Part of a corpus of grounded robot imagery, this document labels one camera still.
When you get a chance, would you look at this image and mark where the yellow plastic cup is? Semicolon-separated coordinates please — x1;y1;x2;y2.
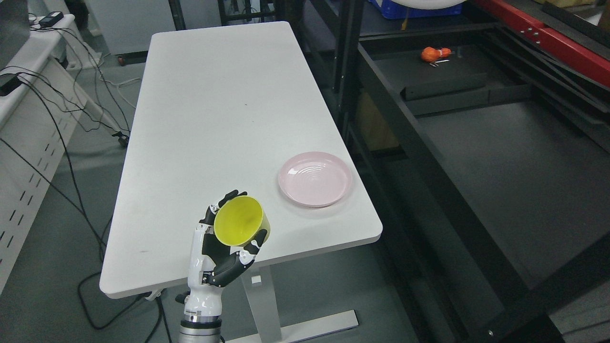
214;195;271;247

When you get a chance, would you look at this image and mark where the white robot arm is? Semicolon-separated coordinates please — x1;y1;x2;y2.
177;319;222;343

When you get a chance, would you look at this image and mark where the orange toy on shelf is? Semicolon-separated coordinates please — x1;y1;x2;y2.
420;46;452;63

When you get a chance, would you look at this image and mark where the pink plastic plate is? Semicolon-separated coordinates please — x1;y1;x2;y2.
277;151;353;208

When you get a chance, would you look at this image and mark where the black metal rack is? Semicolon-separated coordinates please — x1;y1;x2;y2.
299;0;609;343

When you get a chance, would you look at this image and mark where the white side desk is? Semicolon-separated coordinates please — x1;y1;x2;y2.
0;14;93;289

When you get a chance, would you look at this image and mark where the black power brick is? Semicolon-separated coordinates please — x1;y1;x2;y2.
38;11;64;28

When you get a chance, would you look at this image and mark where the black power adapter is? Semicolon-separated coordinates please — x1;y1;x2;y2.
0;73;22;96

